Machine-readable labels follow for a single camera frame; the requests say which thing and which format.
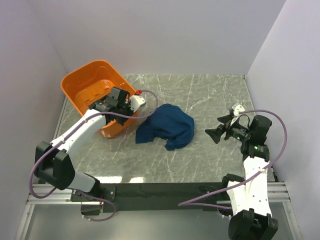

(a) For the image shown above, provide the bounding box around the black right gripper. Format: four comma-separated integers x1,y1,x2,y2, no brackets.
205,113,252,144

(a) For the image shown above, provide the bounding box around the blue t shirt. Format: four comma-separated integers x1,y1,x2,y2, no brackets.
135,103,195,151

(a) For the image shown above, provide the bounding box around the orange plastic basket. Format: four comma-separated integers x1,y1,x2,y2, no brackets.
60,59,140,139

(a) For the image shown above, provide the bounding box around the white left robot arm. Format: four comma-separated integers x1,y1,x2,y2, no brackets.
31,87,145,201

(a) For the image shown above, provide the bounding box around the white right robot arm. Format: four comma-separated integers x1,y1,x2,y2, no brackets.
205,114,279,240

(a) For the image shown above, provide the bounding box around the black base beam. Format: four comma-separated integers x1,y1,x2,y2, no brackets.
69,181,233,216

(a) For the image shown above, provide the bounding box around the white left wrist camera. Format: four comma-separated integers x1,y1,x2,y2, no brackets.
129,90,147,113

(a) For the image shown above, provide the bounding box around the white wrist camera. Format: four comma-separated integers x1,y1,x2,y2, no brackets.
129,90,147,113
229,102,245,118

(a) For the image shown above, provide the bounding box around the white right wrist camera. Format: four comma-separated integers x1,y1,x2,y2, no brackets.
229,102,245,118

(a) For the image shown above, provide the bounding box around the aluminium frame rail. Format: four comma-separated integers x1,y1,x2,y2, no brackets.
26,182,291,205

